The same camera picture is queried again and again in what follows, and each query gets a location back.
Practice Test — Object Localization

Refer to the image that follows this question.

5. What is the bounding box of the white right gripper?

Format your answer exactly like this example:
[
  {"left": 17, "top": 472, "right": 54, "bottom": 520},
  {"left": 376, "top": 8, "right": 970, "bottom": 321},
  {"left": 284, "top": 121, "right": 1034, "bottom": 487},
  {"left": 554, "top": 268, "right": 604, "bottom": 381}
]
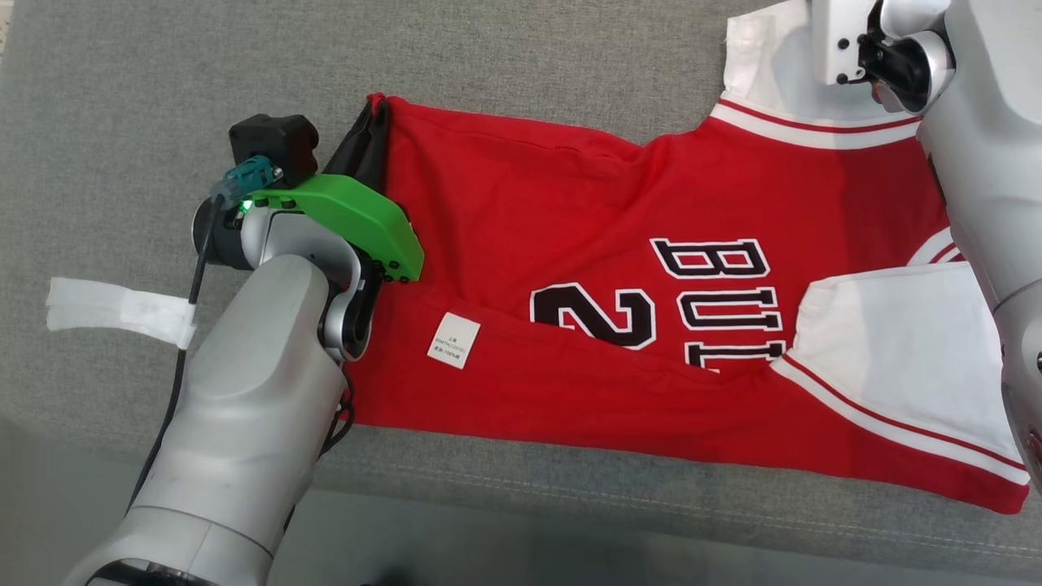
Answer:
[{"left": 812, "top": 0, "right": 884, "bottom": 87}]

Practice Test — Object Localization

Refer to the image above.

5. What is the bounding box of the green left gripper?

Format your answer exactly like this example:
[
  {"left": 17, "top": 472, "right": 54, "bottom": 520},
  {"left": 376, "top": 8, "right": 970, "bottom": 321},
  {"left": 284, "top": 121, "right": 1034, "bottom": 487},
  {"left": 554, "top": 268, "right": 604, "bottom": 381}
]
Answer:
[{"left": 248, "top": 104, "right": 426, "bottom": 284}]

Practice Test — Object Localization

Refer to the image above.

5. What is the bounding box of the red basketball jersey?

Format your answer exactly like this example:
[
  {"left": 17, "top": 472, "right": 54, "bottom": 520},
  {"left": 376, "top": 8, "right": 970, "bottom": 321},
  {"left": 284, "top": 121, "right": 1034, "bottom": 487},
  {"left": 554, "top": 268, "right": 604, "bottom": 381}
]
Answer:
[{"left": 342, "top": 0, "right": 1031, "bottom": 515}]

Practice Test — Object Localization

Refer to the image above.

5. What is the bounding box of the grey fabric sofa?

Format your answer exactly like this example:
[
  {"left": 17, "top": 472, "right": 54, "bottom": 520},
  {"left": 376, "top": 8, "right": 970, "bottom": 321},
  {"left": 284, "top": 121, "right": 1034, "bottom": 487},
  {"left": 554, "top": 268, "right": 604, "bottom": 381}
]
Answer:
[{"left": 0, "top": 0, "right": 1042, "bottom": 583}]

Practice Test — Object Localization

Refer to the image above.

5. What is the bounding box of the teal left cable connector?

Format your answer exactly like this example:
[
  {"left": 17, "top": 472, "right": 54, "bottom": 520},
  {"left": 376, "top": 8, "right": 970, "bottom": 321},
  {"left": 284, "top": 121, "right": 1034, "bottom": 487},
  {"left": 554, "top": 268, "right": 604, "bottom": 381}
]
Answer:
[{"left": 210, "top": 156, "right": 282, "bottom": 203}]

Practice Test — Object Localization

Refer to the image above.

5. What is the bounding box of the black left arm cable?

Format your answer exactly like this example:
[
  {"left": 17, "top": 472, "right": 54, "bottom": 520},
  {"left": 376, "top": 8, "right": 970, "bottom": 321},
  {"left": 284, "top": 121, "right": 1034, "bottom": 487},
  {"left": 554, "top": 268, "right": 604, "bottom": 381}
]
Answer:
[{"left": 126, "top": 195, "right": 225, "bottom": 509}]

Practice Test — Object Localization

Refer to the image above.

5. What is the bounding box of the white tape cable label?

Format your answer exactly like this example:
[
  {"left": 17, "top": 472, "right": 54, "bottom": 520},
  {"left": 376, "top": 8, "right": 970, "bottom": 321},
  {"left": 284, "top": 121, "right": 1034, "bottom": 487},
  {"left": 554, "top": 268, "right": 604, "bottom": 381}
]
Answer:
[{"left": 46, "top": 277, "right": 198, "bottom": 351}]

